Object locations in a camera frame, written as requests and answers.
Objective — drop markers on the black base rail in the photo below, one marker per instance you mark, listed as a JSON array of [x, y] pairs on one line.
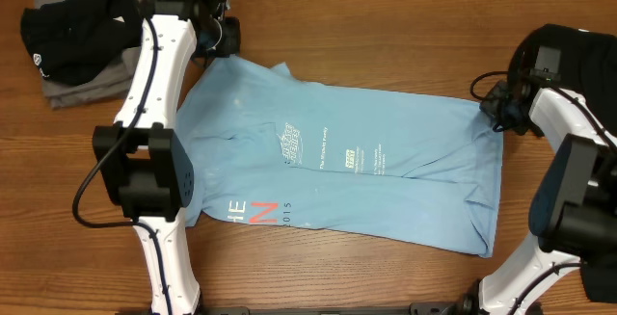
[[420, 308]]

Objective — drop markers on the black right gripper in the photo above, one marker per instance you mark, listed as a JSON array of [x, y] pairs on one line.
[[489, 109]]

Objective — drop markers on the light blue t-shirt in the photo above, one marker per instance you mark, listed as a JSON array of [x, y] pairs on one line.
[[269, 149]]

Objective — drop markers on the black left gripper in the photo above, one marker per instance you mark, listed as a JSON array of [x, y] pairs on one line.
[[231, 44]]

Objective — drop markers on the folded black polo shirt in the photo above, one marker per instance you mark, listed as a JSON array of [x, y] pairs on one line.
[[72, 41]]

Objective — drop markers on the folded grey garment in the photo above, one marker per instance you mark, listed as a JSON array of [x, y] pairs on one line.
[[113, 81]]

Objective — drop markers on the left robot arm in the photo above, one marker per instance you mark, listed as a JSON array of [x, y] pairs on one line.
[[145, 169]]

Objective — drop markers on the black garment at right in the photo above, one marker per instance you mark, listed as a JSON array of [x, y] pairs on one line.
[[588, 55]]

